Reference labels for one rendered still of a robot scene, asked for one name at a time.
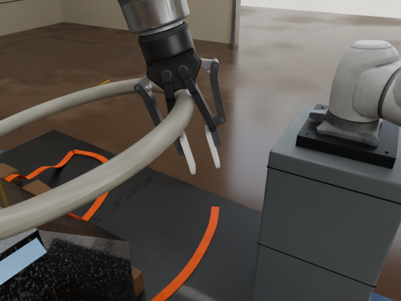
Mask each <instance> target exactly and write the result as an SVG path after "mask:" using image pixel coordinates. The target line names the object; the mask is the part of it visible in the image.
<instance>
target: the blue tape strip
mask: <svg viewBox="0 0 401 301"><path fill-rule="evenodd" d="M46 252H47V251H46V250H45V249H44V247H43V246H42V244H41V243H40V242H39V240H38V239H37V238H35V239H34V240H33V241H31V242H29V243H28V244H26V245H25V246H23V247H22V248H20V249H19V250H17V251H16V252H14V253H13V254H11V255H9V256H8V257H6V258H5V259H4V260H2V261H0V285H1V284H2V283H4V282H6V281H7V280H8V279H10V278H11V277H13V276H14V275H15V274H17V273H18V272H20V271H21V270H22V269H24V268H25V267H27V266H28V265H29V264H31V263H32V262H34V261H35V260H36V259H38V258H39V257H41V256H42V255H44V254H45V253H46Z"/></svg>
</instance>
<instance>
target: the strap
mask: <svg viewBox="0 0 401 301"><path fill-rule="evenodd" d="M74 153H77V154H81V155H88V156H92V157H94V158H97V159H98V160H100V161H101V162H102V163H105V162H106V161H108V159H106V158H105V157H103V156H101V155H99V154H97V153H93V152H87V151H82V150H74V151H70V152H69V153H68V154H67V155H66V156H65V157H64V159H63V160H62V161H61V162H60V163H59V164H57V165H55V166H52V167H62V166H63V165H65V163H67V162H68V160H69V159H70V158H71V157H72V156H73V154H74ZM47 168H50V167H47V166H43V167H40V168H39V169H37V170H35V171H34V172H32V173H31V174H29V175H28V176H26V177H25V176H22V175H19V174H11V175H9V176H8V177H6V178H5V180H7V181H9V182H10V181H11V180H12V179H14V178H15V177H18V178H19V179H32V178H33V177H35V176H37V175H38V174H39V173H41V172H42V171H44V170H46V169H47ZM108 193H109V192H107V193H105V194H104V195H102V196H100V197H98V198H97V200H96V201H95V203H94V204H93V205H92V207H91V208H90V209H89V210H88V211H87V213H86V214H85V215H84V216H83V217H82V219H84V220H86V221H89V219H90V218H91V217H92V216H93V214H94V213H95V212H96V211H97V209H98V208H99V206H101V204H102V202H103V201H104V199H105V198H106V196H107V194H108ZM218 214H219V207H211V216H210V220H209V224H208V227H207V230H206V232H205V235H204V236H203V238H202V241H201V242H200V244H199V247H198V248H197V250H196V252H195V253H194V255H193V257H192V258H191V259H190V261H189V262H188V264H187V265H186V267H185V268H184V269H183V270H182V271H181V272H180V274H179V275H178V276H177V277H176V278H175V279H174V280H173V281H172V282H171V283H170V284H169V285H168V286H167V287H166V288H164V289H163V290H162V291H161V292H160V293H159V294H158V295H157V296H156V297H154V298H153V299H152V300H151V301H166V299H167V298H169V297H170V295H172V294H173V293H174V292H175V291H176V290H177V289H178V288H179V287H180V286H181V285H182V284H183V283H184V282H185V280H186V279H187V278H188V277H189V276H190V274H191V273H192V272H193V271H194V269H195V268H196V267H197V265H198V263H199V262H200V260H201V258H202V257H203V255H204V254H205V252H206V249H207V248H208V246H209V243H210V242H211V239H212V237H213V234H214V232H215V228H216V226H217V222H218Z"/></svg>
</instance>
